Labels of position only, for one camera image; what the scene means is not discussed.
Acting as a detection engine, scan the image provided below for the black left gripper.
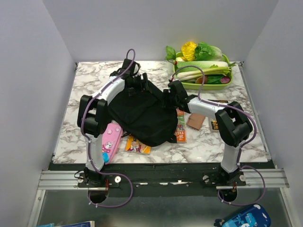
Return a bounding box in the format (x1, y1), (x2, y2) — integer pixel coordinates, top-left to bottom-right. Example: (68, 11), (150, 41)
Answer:
(127, 72), (152, 97)

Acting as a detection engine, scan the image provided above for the black student backpack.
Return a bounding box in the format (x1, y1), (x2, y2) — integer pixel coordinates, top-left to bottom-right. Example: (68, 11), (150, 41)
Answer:
(108, 81), (178, 147)

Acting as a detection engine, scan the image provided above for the brown leather wallet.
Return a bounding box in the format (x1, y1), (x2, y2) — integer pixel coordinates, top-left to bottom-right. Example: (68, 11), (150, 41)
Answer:
(186, 113), (205, 130)

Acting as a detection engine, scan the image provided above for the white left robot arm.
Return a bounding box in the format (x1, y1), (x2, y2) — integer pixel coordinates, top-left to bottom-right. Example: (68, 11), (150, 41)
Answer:
(77, 70), (148, 187)

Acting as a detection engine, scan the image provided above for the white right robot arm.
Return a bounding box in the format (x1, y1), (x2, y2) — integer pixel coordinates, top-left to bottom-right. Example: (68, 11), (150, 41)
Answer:
(163, 80), (256, 185)

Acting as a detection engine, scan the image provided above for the green plastic vegetable tray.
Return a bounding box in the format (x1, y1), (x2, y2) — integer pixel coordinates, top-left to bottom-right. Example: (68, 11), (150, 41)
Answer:
(173, 52), (235, 90)

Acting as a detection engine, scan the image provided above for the white-stemmed cabbage stalk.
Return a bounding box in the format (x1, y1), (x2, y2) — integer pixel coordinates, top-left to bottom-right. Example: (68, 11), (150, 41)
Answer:
(177, 67), (231, 81)

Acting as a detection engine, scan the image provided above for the orange treehouse book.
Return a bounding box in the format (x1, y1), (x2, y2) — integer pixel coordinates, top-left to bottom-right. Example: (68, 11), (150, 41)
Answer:
(175, 109), (186, 143)

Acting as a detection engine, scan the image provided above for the green leafy sprig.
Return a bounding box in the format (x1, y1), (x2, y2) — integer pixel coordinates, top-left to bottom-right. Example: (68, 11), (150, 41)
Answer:
(165, 45), (176, 61)

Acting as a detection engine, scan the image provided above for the yellow fabric flower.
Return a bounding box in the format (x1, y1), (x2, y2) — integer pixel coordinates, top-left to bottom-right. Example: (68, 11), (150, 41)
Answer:
(181, 42), (197, 61)

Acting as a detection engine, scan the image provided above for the dark blue treehouse book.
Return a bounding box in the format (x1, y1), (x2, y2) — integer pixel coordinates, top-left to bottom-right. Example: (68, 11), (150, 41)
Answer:
(208, 100), (229, 132)

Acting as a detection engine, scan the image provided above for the green lettuce leaf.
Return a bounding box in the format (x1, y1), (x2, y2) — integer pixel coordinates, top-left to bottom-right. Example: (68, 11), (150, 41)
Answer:
(194, 42), (222, 61)

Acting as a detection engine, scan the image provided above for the purple vegetable toy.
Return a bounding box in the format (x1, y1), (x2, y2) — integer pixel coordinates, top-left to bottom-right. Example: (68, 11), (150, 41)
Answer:
(220, 76), (231, 84)

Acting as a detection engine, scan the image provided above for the pink cartoon pencil case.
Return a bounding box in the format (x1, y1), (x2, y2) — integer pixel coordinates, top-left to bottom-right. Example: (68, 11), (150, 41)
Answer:
(102, 123), (123, 165)

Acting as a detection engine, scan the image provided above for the Roald Dahl Charlie book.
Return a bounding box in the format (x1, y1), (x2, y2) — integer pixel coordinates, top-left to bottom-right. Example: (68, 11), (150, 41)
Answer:
(125, 135), (151, 154)

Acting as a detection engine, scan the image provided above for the blue shark pencil case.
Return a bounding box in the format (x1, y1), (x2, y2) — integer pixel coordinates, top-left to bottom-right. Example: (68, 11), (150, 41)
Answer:
(214, 204), (272, 227)

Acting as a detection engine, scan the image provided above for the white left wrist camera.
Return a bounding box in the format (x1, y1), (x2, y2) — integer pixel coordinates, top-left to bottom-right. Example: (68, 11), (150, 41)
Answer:
(130, 62), (141, 76)

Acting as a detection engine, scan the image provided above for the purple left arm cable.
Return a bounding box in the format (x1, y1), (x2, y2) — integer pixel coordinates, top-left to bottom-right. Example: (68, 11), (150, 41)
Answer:
(81, 48), (134, 208)

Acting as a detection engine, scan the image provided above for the aluminium mounting rail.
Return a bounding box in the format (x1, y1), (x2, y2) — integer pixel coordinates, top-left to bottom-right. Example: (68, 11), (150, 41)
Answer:
(38, 169), (289, 191)

